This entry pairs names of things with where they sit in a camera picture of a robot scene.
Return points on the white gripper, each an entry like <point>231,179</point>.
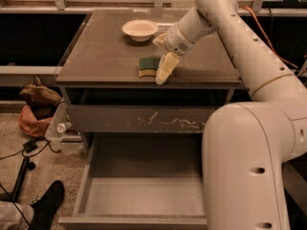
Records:
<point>175,41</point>

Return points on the open grey bottom drawer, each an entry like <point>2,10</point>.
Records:
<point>141,182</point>

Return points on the brown and orange cloth bag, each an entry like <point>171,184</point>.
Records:
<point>41,105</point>

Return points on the black power adapter with cable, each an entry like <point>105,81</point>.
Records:
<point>30,149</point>

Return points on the black shoe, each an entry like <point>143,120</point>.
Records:
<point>46,208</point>

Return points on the black tripod leg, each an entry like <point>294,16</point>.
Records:
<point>20,178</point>

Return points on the green and yellow sponge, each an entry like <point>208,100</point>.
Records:
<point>147,66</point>

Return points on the grey drawer cabinet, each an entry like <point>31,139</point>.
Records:
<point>108,79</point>

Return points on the clear plastic bin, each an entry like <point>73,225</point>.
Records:
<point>63,135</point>

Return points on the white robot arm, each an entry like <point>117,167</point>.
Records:
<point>244,145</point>

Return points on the grey trouser leg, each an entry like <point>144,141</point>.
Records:
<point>15,216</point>

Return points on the white paper bowl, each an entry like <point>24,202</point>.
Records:
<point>140,30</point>

